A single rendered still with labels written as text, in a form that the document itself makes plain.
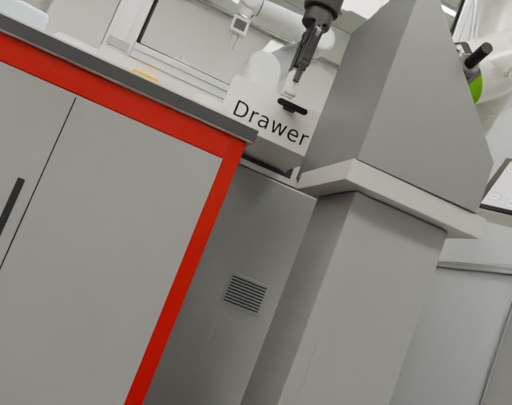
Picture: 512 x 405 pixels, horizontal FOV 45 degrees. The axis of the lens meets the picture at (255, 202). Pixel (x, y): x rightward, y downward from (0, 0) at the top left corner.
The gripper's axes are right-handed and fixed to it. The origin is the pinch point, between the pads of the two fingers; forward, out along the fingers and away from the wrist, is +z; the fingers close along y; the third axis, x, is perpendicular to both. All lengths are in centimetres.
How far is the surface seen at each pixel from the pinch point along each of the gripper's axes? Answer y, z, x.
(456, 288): -149, 7, 157
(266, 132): 10.4, 17.3, -3.6
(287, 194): -20.8, 22.2, 14.6
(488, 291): -123, 6, 156
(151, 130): 38, 33, -28
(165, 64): -20.5, 2.9, -30.4
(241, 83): 10.6, 9.1, -13.3
